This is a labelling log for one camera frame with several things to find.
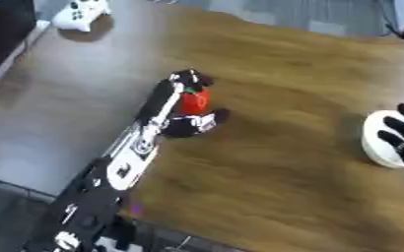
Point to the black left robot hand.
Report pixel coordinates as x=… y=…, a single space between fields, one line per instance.
x=154 y=101

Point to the red toy fruit green top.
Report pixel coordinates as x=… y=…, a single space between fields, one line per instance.
x=195 y=102

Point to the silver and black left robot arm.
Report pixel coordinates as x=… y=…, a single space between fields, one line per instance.
x=99 y=193

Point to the white round bowl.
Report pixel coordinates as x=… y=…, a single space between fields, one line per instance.
x=377 y=144

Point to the white game controller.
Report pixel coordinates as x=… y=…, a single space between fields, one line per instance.
x=80 y=13

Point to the black cabinet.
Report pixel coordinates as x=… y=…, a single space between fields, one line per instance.
x=3 y=32

